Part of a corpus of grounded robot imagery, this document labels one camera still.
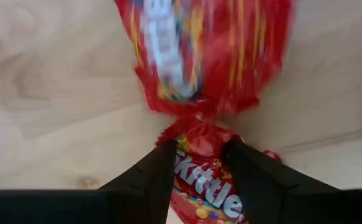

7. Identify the red Skittles candy pack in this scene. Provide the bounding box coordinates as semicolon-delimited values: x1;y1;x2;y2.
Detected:
114;0;295;121
155;114;283;224

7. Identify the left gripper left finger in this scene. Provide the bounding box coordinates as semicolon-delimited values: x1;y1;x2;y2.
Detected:
0;139;178;224

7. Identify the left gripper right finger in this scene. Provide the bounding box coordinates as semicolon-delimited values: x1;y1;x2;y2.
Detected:
223;139;362;224

